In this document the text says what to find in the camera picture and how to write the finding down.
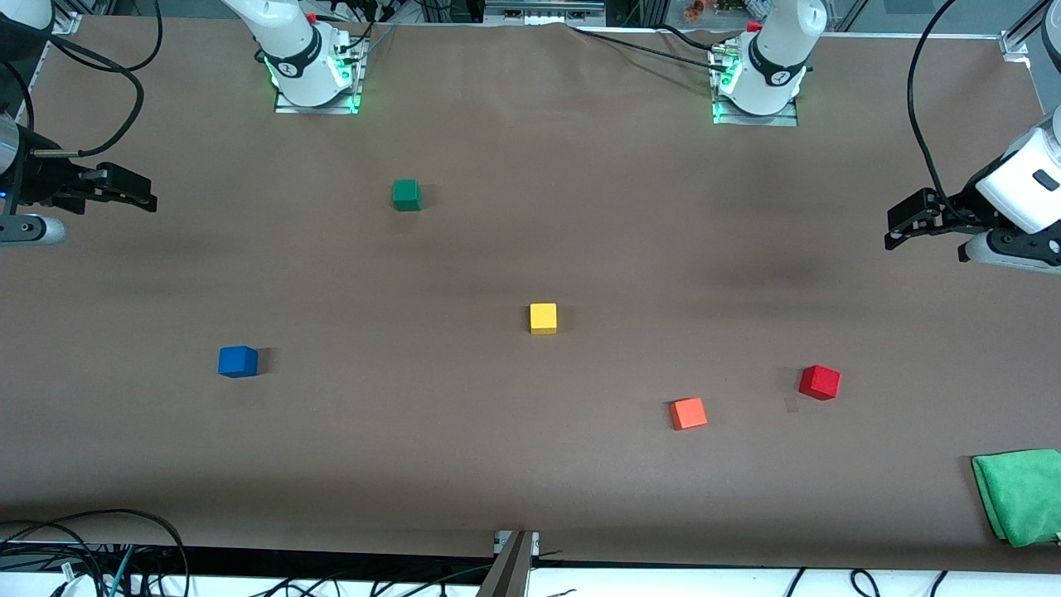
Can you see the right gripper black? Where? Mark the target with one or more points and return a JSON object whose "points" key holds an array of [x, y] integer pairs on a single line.
{"points": [[40, 180]]}

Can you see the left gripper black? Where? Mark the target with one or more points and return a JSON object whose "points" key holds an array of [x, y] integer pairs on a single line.
{"points": [[961, 208]]}

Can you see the red cube block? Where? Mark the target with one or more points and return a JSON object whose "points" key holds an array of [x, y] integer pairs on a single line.
{"points": [[820, 383]]}

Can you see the blue cube block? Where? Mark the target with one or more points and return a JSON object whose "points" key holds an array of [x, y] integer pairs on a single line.
{"points": [[238, 362]]}

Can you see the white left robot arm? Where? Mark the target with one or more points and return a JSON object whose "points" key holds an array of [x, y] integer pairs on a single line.
{"points": [[775, 66]]}

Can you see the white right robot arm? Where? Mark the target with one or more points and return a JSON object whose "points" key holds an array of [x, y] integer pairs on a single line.
{"points": [[302, 58]]}

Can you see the green cube block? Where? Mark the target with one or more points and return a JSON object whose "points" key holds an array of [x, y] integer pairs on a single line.
{"points": [[406, 195]]}

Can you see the orange cube block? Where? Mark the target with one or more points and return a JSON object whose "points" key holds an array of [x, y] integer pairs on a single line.
{"points": [[688, 413]]}

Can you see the green folded cloth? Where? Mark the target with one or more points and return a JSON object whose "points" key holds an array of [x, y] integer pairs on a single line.
{"points": [[1024, 497]]}

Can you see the yellow cube block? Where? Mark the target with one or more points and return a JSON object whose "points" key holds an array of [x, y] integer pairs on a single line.
{"points": [[543, 318]]}

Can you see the grey power strip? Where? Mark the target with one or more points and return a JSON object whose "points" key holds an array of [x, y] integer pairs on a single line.
{"points": [[543, 10]]}

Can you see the aluminium frame corner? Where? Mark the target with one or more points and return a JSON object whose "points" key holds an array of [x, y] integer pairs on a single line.
{"points": [[1015, 40], [66, 16]]}

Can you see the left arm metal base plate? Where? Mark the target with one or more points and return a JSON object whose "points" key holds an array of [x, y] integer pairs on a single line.
{"points": [[758, 121]]}

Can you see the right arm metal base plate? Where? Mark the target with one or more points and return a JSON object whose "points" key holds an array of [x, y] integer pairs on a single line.
{"points": [[319, 109]]}

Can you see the aluminium profile bracket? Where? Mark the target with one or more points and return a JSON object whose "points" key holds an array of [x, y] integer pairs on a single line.
{"points": [[512, 564]]}

